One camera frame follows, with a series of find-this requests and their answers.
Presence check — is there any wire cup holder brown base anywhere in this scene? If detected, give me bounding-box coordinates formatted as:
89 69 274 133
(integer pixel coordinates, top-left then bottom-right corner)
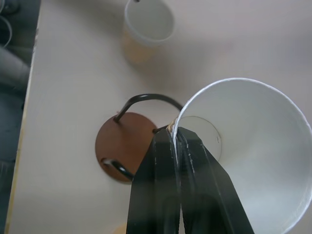
94 93 184 185

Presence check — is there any white paper cup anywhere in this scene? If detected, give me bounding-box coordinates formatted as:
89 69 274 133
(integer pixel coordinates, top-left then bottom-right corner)
170 77 312 234
121 0 175 64

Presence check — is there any grey robot body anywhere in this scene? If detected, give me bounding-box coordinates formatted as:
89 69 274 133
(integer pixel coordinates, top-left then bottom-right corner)
0 0 41 234

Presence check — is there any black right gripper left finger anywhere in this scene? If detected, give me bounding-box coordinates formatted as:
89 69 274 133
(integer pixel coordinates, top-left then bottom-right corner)
126 128 182 234

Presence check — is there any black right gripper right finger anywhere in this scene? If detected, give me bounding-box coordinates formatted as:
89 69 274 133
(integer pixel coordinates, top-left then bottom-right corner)
175 126 255 234

